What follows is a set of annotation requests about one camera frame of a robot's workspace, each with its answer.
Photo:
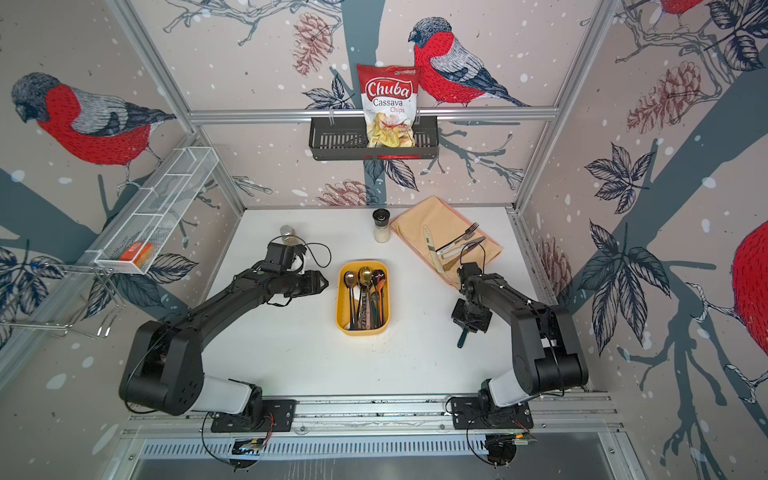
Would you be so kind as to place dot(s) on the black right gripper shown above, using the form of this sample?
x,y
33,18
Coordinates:
x,y
479,326

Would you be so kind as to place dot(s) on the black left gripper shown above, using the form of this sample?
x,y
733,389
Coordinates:
x,y
314,284

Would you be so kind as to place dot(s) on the yellow plastic storage box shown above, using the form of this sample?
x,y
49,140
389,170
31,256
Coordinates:
x,y
342,305

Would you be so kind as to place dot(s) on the gold spoon long handle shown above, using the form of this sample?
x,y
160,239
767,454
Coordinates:
x,y
364,307

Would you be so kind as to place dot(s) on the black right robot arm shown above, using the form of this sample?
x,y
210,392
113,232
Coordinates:
x,y
547,356

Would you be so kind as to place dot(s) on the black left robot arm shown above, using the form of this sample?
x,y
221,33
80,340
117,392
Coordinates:
x,y
164,371

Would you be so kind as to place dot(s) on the orange box on shelf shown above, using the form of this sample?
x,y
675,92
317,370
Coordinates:
x,y
138,253

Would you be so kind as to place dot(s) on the clear glass spice jar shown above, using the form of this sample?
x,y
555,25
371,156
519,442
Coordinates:
x,y
288,236

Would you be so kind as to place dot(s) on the knife on napkin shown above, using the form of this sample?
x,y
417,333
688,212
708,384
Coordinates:
x,y
452,256

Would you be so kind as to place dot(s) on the dark fork on napkin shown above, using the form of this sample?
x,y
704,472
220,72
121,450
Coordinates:
x,y
464,236

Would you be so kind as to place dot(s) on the red Chuba chips bag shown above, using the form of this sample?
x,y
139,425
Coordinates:
x,y
389,101

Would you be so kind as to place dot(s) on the cream handled knife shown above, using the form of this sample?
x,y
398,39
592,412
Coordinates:
x,y
432,253

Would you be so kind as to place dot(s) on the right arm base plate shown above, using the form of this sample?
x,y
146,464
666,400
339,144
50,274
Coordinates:
x,y
467,413

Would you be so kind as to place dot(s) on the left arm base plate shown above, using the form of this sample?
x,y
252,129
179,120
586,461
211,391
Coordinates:
x,y
263,415

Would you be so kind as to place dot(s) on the aluminium front rail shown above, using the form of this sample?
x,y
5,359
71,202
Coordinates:
x,y
413,414

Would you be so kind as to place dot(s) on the white wire wall shelf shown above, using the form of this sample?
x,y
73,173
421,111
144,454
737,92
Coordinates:
x,y
161,207

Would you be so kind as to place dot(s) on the wire hook rack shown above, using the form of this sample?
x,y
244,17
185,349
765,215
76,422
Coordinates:
x,y
59,299

